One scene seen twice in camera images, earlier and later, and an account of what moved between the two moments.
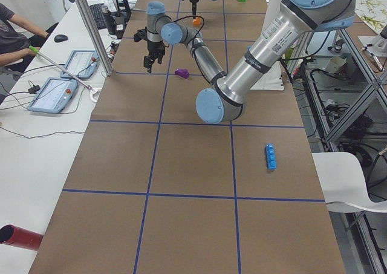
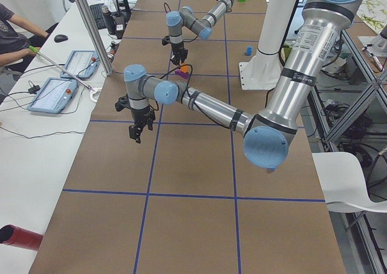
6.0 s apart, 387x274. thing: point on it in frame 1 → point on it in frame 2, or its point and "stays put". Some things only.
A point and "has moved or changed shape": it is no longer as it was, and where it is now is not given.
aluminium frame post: (93, 28) stays put
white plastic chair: (343, 184) stays put
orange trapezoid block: (196, 21) has moved or changed shape
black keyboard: (97, 12) stays put
